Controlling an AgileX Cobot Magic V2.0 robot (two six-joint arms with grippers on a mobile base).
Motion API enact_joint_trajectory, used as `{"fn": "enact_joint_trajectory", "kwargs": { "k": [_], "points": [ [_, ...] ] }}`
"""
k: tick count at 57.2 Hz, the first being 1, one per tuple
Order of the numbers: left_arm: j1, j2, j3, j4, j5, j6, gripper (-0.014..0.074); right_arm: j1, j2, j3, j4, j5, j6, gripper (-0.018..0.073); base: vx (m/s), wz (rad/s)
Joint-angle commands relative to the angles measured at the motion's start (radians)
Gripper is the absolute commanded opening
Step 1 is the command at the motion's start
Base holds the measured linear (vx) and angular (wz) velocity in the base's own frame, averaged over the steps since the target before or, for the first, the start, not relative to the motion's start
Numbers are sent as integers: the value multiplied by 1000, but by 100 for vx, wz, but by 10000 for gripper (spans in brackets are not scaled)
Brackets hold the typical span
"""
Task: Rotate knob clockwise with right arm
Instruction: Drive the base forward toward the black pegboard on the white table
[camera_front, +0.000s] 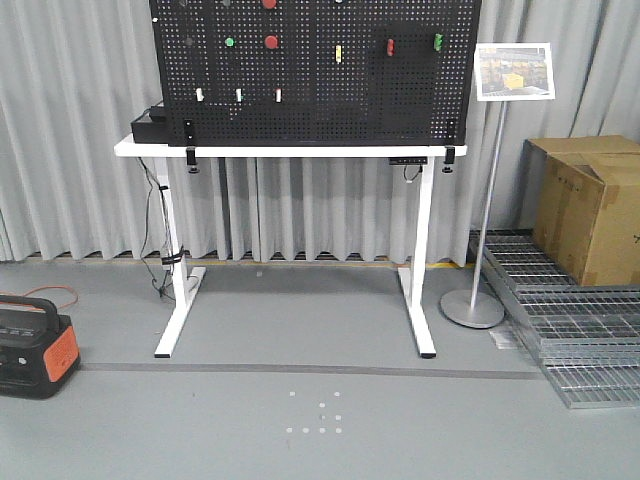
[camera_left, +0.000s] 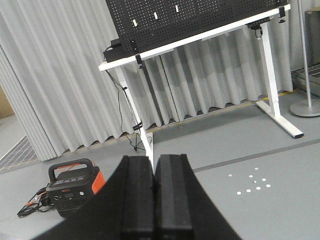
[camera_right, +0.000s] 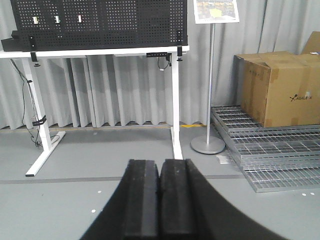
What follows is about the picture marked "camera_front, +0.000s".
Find desk height control panel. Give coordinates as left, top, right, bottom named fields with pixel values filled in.
left=389, top=157, right=428, bottom=166

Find white standing desk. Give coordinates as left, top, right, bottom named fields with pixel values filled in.
left=113, top=135, right=467, bottom=359

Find right black desk clamp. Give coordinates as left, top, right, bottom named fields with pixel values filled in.
left=442, top=119, right=456, bottom=174

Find black desk clamp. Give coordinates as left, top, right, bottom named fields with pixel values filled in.
left=183, top=119, right=199, bottom=174
left=442, top=119, right=456, bottom=174

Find left black desk clamp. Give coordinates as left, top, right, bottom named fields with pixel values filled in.
left=183, top=119, right=199, bottom=174

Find black perforated pegboard panel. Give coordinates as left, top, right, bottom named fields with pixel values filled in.
left=149, top=0, right=481, bottom=146

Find black box on desk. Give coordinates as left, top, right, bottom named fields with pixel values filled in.
left=130, top=101, right=169, bottom=144

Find lower red mushroom button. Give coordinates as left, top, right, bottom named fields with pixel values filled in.
left=264, top=35, right=279, bottom=50

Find silver sign stand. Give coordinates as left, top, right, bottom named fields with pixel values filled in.
left=440, top=42, right=556, bottom=329

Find large cardboard box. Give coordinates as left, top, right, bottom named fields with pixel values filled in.
left=527, top=135, right=639, bottom=287

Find metal grating stack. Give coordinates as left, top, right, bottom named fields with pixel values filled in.
left=482, top=230, right=639, bottom=409

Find grey curtain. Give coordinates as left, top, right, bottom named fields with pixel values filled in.
left=1, top=1, right=639, bottom=263

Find black orange power station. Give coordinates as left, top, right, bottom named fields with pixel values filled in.
left=1, top=295, right=81, bottom=399

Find black desk power cables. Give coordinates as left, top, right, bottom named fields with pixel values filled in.
left=136, top=157, right=197, bottom=302

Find green rocker switch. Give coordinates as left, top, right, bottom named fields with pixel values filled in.
left=433, top=33, right=443, bottom=52

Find orange extension cable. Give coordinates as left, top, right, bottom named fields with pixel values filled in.
left=0, top=285, right=79, bottom=312

